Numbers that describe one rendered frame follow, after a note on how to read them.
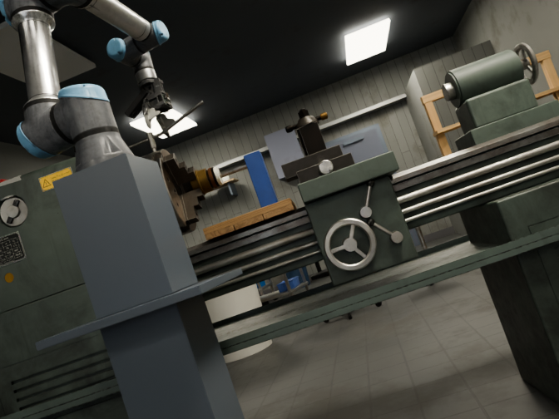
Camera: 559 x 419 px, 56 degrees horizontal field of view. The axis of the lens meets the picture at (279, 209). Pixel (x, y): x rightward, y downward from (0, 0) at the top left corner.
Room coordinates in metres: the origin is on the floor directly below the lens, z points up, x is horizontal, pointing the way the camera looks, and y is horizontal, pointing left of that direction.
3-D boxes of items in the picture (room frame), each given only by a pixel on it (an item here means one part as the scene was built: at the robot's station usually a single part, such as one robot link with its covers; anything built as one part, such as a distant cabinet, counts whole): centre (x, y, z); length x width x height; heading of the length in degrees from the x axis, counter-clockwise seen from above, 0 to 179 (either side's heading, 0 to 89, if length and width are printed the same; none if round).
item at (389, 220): (1.60, -0.21, 0.73); 0.27 x 0.12 x 0.27; 87
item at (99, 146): (1.33, 0.38, 1.15); 0.15 x 0.15 x 0.10
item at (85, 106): (1.33, 0.39, 1.27); 0.13 x 0.12 x 0.14; 69
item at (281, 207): (1.85, 0.10, 0.89); 0.36 x 0.30 x 0.04; 177
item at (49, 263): (1.87, 0.77, 1.06); 0.59 x 0.48 x 0.39; 87
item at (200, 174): (1.86, 0.22, 1.08); 0.09 x 0.09 x 0.09; 87
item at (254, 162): (1.85, 0.03, 1.00); 0.08 x 0.06 x 0.23; 177
